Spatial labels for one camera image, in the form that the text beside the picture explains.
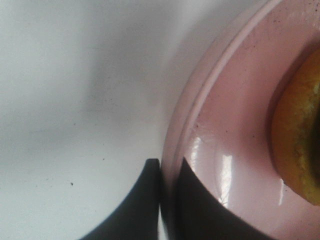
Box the burger with lettuce and cheese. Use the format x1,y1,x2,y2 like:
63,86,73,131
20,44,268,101
270,50,320,206

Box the pink round plate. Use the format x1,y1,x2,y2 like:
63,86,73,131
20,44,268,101
161,0,320,208

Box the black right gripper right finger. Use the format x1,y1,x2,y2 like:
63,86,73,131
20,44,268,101
161,157,320,240

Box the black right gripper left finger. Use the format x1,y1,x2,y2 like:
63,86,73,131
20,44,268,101
82,158,160,240

